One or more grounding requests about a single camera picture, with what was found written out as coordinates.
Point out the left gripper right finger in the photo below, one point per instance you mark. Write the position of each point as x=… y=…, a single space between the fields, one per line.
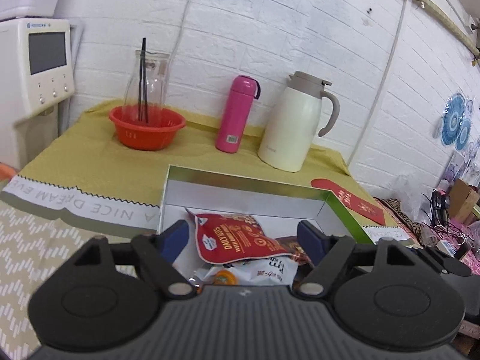
x=383 y=294

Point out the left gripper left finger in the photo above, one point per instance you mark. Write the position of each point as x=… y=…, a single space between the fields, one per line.
x=107 y=295

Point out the red daily nuts packet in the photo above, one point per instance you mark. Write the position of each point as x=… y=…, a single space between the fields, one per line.
x=230 y=238

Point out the orange fruit snack packet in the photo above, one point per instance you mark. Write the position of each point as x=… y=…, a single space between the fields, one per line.
x=225 y=277

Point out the white power strip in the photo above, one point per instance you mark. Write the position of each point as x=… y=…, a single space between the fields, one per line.
x=446 y=247

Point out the clear plastic bag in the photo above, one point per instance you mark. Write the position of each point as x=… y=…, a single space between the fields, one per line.
x=408 y=190

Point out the white black text packet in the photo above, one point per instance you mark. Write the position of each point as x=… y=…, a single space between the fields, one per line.
x=273 y=271

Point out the yellow green tablecloth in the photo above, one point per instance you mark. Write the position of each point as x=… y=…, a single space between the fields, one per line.
x=86 y=182

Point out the cardboard box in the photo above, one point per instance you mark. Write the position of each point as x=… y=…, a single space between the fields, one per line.
x=463 y=198

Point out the green snack box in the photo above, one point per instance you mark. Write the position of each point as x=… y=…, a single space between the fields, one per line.
x=278 y=207

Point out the orange plastic basket bowl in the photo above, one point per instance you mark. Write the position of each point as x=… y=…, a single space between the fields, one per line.
x=158 y=134

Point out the cream thermal jug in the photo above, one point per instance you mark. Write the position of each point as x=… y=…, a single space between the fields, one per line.
x=293 y=123

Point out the blue paper fan decoration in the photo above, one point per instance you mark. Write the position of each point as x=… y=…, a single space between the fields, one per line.
x=455 y=123

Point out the pink thermos bottle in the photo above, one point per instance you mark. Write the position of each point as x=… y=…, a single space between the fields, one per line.
x=243 y=92

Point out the white water dispenser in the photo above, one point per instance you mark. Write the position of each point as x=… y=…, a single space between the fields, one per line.
x=36 y=75

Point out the clear glass carafe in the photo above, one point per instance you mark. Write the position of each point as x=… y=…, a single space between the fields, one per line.
x=156 y=65

